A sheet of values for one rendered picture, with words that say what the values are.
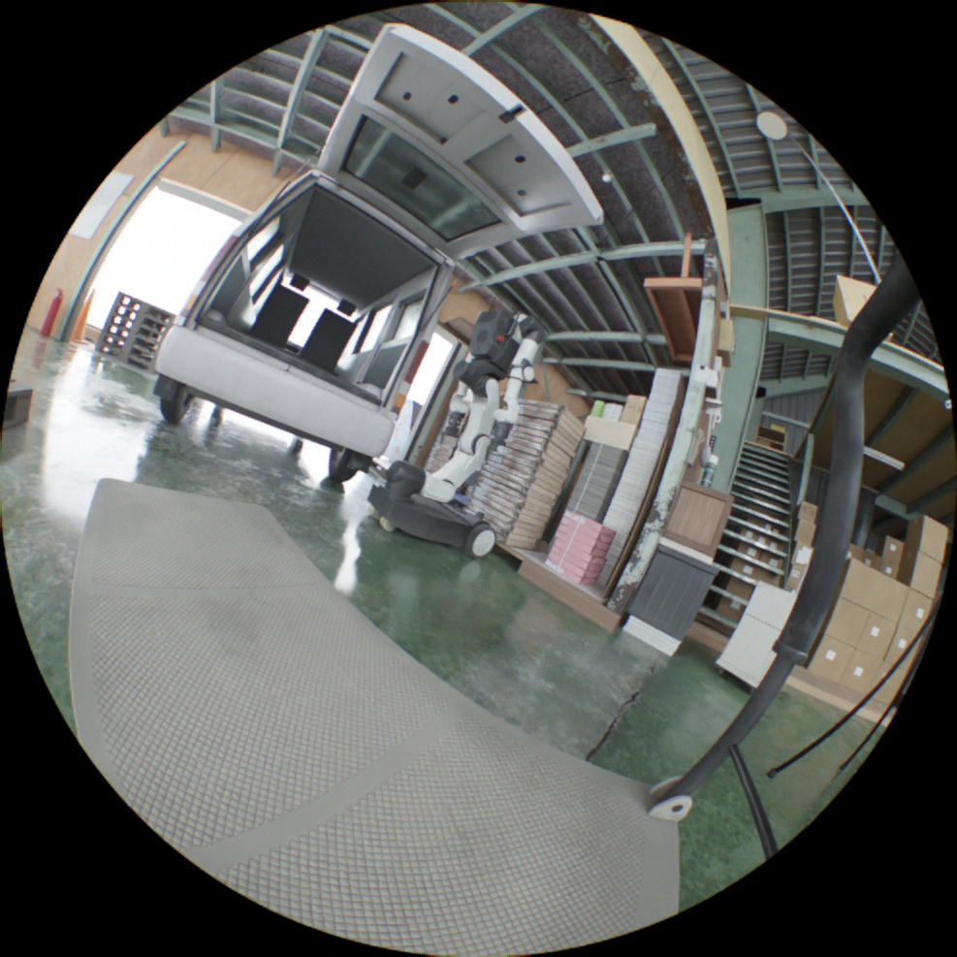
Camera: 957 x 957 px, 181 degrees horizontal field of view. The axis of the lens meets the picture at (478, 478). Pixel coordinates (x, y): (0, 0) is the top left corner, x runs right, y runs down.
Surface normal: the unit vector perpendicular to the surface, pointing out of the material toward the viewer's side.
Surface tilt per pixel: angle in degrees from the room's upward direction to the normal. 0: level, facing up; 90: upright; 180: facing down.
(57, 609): 0
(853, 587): 90
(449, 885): 0
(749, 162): 159
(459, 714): 0
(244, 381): 89
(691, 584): 90
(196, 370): 94
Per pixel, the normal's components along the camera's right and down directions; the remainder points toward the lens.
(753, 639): -0.85, -0.37
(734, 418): -0.67, -0.29
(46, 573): 0.40, -0.92
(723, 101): -0.15, 0.96
